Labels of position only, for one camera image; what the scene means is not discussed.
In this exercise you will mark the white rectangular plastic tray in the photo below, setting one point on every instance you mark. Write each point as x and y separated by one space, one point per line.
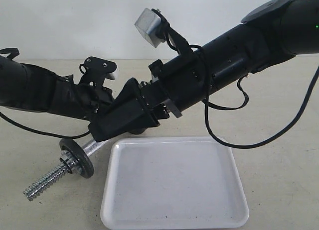
172 183

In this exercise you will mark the chrome threaded dumbbell bar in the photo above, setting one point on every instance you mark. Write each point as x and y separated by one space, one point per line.
55 174

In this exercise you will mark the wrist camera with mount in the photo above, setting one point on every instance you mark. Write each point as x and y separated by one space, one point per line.
155 29
95 70

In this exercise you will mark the black weight plate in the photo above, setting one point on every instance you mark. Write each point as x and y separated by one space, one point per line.
137 131

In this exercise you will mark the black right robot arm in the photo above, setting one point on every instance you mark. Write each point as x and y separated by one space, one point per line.
272 34

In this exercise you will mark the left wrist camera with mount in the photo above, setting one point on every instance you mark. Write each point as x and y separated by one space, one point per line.
95 70

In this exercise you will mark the chrome spin-lock collar nut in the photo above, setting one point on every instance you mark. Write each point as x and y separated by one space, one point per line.
70 161

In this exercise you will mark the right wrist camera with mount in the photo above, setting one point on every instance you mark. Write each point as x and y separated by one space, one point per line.
155 29

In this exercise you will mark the black round base plate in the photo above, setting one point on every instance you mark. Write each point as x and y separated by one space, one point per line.
80 155

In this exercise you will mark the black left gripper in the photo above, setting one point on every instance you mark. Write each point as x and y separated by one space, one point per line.
80 101

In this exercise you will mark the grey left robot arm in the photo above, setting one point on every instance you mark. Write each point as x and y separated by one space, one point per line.
31 88

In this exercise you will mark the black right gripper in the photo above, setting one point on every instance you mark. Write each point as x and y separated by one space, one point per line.
175 86

